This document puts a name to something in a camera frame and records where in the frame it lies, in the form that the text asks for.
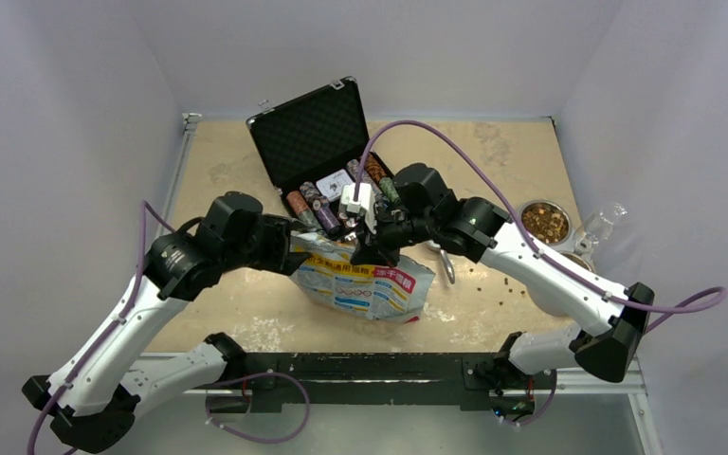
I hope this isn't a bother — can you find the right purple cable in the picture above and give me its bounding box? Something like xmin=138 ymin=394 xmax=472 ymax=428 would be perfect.
xmin=352 ymin=120 xmax=728 ymax=428

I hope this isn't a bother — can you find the grey double pet bowl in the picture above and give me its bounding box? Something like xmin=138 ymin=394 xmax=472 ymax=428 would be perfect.
xmin=517 ymin=199 xmax=595 ymax=272

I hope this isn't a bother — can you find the clear water bottle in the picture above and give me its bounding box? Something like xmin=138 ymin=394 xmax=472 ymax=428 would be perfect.
xmin=573 ymin=202 xmax=628 ymax=255

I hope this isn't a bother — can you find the black poker chip case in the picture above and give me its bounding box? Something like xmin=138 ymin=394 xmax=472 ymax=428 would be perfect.
xmin=246 ymin=77 xmax=401 ymax=240

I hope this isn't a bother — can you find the pet food bag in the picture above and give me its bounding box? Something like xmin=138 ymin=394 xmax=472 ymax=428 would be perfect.
xmin=291 ymin=232 xmax=436 ymax=323

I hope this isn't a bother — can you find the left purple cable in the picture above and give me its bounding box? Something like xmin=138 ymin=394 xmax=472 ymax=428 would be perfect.
xmin=27 ymin=199 xmax=312 ymax=455

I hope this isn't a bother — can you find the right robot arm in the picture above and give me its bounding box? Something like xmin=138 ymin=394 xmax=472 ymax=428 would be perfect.
xmin=340 ymin=163 xmax=654 ymax=386

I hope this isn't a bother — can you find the aluminium frame rail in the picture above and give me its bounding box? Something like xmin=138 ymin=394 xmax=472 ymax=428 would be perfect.
xmin=75 ymin=113 xmax=203 ymax=455

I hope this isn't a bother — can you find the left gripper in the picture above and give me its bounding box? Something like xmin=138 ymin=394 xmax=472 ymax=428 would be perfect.
xmin=222 ymin=212 xmax=313 ymax=274

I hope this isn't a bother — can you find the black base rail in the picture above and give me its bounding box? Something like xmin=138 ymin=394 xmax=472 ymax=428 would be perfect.
xmin=207 ymin=353 xmax=555 ymax=417

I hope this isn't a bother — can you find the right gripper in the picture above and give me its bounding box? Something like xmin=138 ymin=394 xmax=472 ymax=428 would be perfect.
xmin=351 ymin=203 xmax=436 ymax=269

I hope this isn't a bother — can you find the grey metal scoop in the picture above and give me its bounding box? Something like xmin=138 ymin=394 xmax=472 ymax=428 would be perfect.
xmin=426 ymin=241 xmax=456 ymax=284

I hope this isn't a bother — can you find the white playing card box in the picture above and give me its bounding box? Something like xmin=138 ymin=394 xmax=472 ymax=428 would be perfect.
xmin=315 ymin=170 xmax=354 ymax=202

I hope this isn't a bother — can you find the purple cable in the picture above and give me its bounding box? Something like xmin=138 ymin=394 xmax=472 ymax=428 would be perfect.
xmin=352 ymin=120 xmax=728 ymax=428
xmin=27 ymin=199 xmax=312 ymax=455

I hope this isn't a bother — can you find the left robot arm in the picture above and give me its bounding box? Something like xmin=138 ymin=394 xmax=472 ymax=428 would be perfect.
xmin=22 ymin=191 xmax=307 ymax=454

